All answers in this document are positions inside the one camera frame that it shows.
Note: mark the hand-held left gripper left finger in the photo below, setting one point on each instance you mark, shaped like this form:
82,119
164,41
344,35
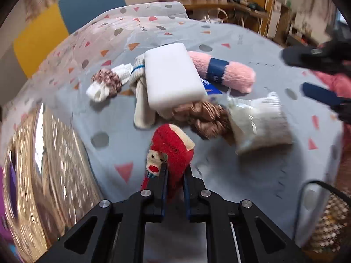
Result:
163,187

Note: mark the woven wicker basket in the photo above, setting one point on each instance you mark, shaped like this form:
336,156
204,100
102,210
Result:
333,219

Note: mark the pink scrunchie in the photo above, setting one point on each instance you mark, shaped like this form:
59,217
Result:
107,78

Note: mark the blue printed packet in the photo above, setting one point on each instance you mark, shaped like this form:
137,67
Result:
212,87

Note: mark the red knit sock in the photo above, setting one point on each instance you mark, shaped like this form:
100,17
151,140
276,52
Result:
172,142

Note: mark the pink sock with blue band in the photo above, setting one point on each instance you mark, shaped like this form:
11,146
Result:
238,75

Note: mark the beige sock with blue stripe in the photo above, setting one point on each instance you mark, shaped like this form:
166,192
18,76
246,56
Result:
141,106

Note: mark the white sock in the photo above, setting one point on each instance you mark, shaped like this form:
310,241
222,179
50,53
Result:
97,93

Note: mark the white cloth in plastic bag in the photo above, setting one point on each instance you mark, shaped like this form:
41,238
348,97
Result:
260,123

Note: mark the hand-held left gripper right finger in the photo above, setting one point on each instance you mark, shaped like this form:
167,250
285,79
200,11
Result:
187,191

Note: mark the white sponge block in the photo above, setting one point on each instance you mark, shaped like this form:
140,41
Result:
172,74

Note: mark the brown scrunchie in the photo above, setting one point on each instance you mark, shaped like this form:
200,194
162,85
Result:
208,117

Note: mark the gold patterned tissue box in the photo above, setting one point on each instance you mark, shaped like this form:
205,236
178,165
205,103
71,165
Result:
52,169

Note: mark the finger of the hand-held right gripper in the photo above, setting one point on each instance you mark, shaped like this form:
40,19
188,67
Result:
320,94
297,56

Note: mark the wooden desk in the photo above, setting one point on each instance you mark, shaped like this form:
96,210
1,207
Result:
257,8

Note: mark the person's pink clothing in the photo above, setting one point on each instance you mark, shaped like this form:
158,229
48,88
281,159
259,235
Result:
340,83

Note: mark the multicolour padded headboard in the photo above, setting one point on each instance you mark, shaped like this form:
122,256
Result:
90,2

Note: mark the printed pillow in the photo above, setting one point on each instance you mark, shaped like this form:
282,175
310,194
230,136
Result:
153,9

